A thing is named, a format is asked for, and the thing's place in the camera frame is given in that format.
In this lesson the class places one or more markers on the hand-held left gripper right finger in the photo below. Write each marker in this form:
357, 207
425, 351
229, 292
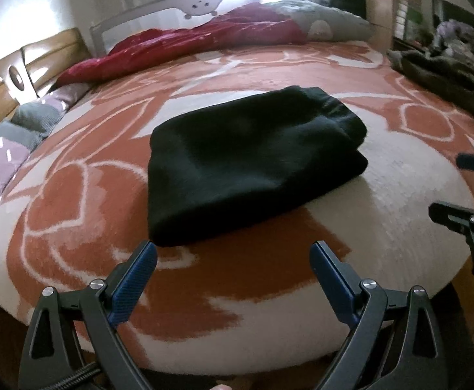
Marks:
330, 276

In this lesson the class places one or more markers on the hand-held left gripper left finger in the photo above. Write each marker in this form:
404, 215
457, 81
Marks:
137, 272

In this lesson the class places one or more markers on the black pants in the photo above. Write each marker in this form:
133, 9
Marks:
245, 162

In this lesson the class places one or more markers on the orange and white patterned blanket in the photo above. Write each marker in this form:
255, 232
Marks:
403, 211

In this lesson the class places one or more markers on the dark grey cloth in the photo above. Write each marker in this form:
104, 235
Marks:
444, 73

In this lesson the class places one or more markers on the purple cloth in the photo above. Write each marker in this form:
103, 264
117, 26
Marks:
456, 34

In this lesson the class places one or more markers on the purple patterned pillow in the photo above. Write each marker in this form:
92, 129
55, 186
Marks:
13, 138

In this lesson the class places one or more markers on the grey patterned pillow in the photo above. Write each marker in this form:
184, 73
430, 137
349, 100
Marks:
326, 20

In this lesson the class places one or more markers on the brown wooden headboard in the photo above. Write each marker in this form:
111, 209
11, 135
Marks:
21, 65

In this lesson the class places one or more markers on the red quilt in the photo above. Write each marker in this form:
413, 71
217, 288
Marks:
204, 40

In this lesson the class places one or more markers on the grey bed guard rail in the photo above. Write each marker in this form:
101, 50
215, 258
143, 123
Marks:
172, 12

